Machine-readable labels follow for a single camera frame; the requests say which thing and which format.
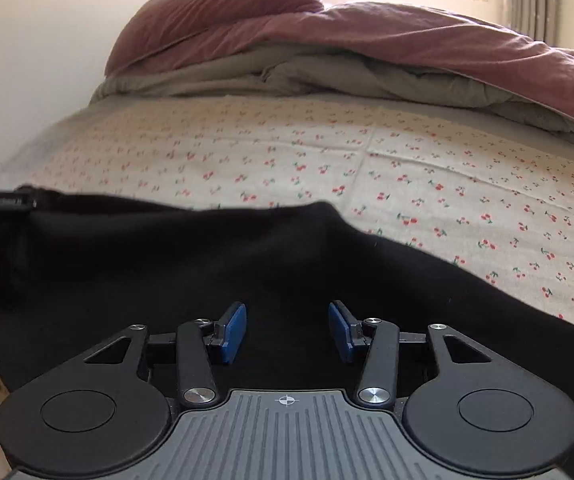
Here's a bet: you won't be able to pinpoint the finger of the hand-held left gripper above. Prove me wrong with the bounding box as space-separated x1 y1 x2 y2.
0 187 38 217

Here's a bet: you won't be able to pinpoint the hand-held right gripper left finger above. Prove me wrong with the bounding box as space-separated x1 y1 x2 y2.
84 301 247 408

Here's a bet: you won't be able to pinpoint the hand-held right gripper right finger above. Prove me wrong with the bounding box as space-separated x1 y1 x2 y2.
328 300 494 407

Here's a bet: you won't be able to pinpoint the black pants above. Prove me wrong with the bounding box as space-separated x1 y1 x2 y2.
0 187 574 411

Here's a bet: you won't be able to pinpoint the cherry print sheet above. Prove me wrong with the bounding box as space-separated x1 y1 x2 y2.
0 95 574 472

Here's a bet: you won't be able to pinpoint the pink pillow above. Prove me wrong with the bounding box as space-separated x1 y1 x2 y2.
104 0 330 77

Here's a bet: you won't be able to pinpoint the pink and grey duvet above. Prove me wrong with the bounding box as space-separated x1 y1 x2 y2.
90 2 574 139

